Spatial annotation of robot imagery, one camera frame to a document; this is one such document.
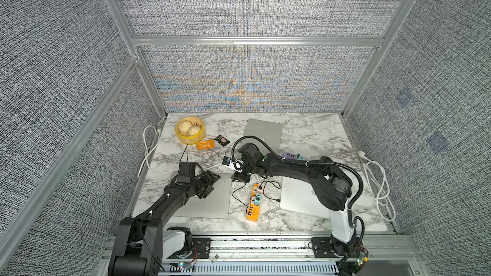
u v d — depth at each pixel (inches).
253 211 31.4
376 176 38.3
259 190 32.1
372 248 29.4
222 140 41.7
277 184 33.7
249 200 33.1
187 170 27.3
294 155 38.1
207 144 40.8
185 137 41.7
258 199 30.7
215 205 33.2
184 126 41.8
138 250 15.9
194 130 40.9
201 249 28.9
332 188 20.3
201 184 29.9
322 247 29.3
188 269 27.5
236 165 30.9
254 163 28.2
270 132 44.6
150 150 41.0
